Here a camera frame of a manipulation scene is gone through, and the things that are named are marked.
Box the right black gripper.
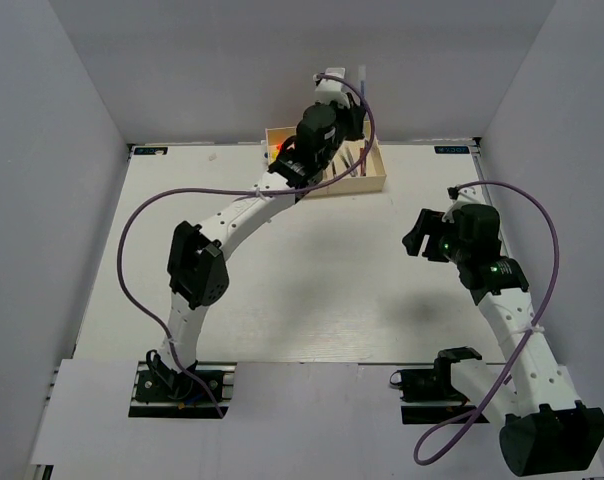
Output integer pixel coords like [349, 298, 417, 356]
[402, 208, 470, 265]

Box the red pen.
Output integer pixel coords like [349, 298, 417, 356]
[359, 148, 367, 177]

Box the blue clear pen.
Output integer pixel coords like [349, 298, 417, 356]
[358, 64, 367, 98]

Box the purple clear pen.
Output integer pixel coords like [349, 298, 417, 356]
[345, 147, 358, 177]

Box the green clear pen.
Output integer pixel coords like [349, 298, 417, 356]
[336, 153, 351, 172]

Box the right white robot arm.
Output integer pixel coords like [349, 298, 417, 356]
[402, 203, 604, 477]

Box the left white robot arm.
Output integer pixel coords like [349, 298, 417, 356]
[158, 93, 365, 399]

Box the wooden compartment box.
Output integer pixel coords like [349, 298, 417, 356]
[263, 120, 386, 198]

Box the right table logo sticker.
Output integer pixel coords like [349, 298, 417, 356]
[434, 145, 470, 155]

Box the table logo sticker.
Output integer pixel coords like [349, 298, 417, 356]
[434, 145, 470, 155]
[133, 146, 168, 156]

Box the left table logo sticker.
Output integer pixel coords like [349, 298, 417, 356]
[133, 146, 168, 156]

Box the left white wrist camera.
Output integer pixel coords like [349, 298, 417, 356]
[314, 67, 350, 107]

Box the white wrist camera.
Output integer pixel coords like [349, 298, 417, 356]
[443, 186, 485, 223]
[314, 67, 350, 107]

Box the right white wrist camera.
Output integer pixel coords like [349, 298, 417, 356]
[443, 186, 485, 223]

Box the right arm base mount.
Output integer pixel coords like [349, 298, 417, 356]
[389, 368, 475, 425]

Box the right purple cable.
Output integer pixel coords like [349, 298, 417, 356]
[413, 180, 561, 466]

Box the purple cable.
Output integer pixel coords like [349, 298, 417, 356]
[413, 180, 561, 466]
[117, 73, 378, 418]

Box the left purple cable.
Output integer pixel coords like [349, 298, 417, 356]
[117, 73, 378, 418]

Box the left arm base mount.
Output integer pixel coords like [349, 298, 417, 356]
[128, 350, 235, 420]

